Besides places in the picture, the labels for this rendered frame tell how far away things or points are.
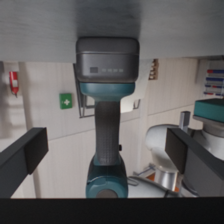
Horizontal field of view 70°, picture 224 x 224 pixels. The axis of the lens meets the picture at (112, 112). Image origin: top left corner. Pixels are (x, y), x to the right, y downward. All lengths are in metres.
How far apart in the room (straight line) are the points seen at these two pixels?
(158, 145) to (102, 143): 0.57
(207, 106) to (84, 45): 0.59
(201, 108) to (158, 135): 0.21
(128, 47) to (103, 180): 0.17
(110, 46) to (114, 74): 0.03
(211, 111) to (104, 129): 0.53
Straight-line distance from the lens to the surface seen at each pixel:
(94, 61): 0.18
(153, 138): 0.79
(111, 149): 0.24
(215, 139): 0.72
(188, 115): 0.49
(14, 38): 0.23
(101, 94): 0.19
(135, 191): 0.59
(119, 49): 0.18
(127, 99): 3.48
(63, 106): 5.04
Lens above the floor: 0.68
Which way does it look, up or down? 15 degrees up
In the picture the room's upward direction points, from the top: 179 degrees counter-clockwise
